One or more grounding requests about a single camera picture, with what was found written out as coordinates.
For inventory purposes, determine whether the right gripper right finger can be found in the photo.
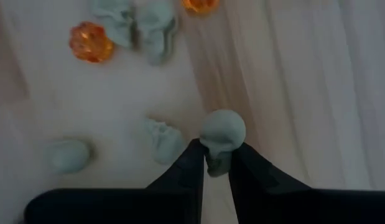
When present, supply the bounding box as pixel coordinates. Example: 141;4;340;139
228;142;385;224

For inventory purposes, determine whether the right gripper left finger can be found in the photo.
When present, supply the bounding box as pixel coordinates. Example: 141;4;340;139
24;138;206;224

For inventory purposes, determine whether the pale plastic skull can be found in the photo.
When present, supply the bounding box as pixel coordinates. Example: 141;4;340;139
45;139;92;175
134;0;179;67
91;0;137;50
199;108;247;178
139;117;185;166

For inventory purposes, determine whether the orange translucent plastic pumpkin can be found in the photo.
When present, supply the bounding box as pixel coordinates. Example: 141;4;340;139
182;0;220;16
68;21;115;64

